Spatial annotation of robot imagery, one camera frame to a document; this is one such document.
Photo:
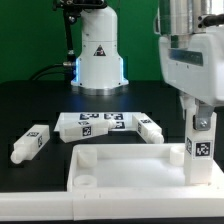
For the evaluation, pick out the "white marker sheet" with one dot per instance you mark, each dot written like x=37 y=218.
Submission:
x=123 y=119

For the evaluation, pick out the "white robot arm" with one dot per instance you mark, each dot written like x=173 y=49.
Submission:
x=100 y=69

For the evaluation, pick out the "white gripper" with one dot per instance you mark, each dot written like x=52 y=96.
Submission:
x=197 y=71

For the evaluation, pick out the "white L-shaped fence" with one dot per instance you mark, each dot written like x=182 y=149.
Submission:
x=87 y=202

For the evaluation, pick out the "white desk top tray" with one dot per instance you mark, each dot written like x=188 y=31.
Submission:
x=133 y=166

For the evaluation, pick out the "black camera stand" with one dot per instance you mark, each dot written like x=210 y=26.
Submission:
x=71 y=13

